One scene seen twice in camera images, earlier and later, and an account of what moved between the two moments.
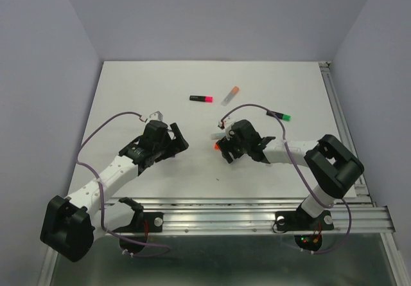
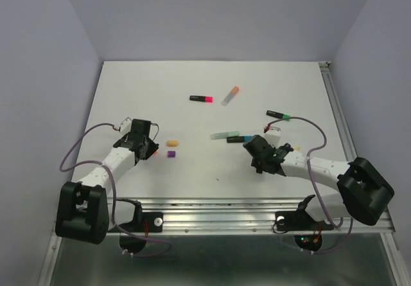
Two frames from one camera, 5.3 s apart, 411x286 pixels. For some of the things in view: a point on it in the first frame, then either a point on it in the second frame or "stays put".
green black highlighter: x=280 y=116 stays put
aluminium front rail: x=248 y=216 stays put
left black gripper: x=174 y=146 -> x=152 y=148
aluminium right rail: x=362 y=192 stays put
